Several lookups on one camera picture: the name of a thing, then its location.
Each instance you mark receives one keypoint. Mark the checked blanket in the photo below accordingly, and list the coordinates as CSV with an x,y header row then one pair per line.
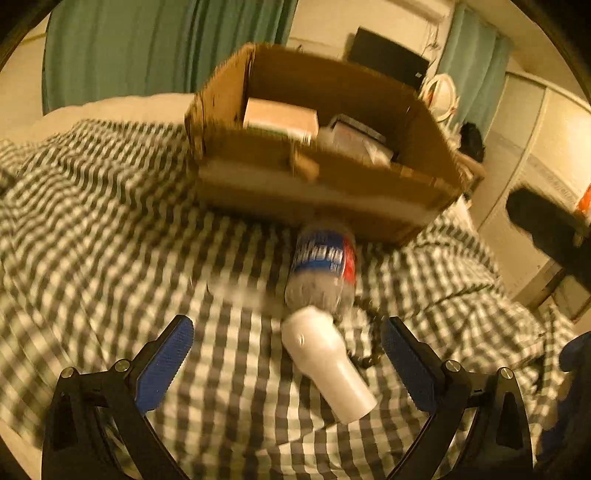
x,y
115,230

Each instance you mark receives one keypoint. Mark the white plastic bottle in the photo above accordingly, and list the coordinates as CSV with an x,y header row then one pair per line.
x,y
323,355

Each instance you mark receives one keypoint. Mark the narrow green curtain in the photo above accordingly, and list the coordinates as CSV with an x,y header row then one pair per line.
x,y
231,23

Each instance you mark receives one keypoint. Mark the person's right hand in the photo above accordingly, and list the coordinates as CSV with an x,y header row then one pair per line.
x,y
577,355

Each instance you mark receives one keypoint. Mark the black wall television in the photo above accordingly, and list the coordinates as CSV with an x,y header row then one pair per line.
x,y
388,55

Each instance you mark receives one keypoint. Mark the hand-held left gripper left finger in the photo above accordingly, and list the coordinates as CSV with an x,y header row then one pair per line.
x,y
166,364

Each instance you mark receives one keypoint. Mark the green curtain beside wardrobe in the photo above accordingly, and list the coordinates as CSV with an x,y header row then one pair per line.
x,y
480,55

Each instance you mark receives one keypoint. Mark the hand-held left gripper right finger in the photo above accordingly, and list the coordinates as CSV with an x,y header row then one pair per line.
x,y
408,369

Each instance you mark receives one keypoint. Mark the white slatted wardrobe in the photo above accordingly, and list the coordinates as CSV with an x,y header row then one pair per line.
x,y
521,138

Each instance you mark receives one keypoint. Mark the black backpack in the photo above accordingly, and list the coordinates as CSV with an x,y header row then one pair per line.
x,y
471,141

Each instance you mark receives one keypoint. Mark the plastic bottle blue red label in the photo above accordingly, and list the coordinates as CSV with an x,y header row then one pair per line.
x,y
318,258

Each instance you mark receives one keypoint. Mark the beige carton box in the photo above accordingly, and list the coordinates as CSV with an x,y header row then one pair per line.
x,y
277,113

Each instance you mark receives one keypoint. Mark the white oval vanity mirror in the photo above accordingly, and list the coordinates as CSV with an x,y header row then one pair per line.
x,y
438,92

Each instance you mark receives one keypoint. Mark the cardboard box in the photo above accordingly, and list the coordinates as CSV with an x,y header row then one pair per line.
x,y
258,157

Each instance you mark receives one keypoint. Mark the sachet packets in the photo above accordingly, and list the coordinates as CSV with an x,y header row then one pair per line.
x,y
360,134

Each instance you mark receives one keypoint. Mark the wide green curtain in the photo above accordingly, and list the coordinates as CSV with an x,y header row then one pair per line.
x,y
115,46

